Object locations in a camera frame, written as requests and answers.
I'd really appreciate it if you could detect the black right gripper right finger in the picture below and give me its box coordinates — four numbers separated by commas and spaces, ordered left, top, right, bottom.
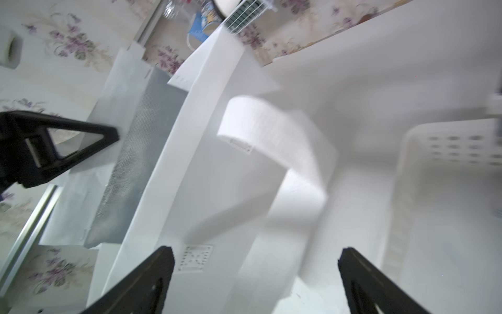
338, 247, 427, 314

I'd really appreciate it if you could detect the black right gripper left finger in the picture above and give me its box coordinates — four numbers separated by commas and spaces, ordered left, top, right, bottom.
83, 246, 175, 314

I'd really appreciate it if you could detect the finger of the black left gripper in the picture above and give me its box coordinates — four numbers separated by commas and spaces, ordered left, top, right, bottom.
1, 111, 119, 188

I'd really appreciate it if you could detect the white insulated delivery bag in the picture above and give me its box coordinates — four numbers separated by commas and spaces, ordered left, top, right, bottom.
41, 28, 337, 313

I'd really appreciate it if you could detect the white perforated plastic basket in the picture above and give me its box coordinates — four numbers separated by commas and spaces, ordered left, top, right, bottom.
379, 119, 501, 313

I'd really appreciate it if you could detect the clear plastic water bottle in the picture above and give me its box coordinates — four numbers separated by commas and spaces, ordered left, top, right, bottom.
163, 0, 190, 19

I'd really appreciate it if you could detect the white wire wall basket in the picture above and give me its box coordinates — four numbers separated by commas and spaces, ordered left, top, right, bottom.
213, 0, 277, 35

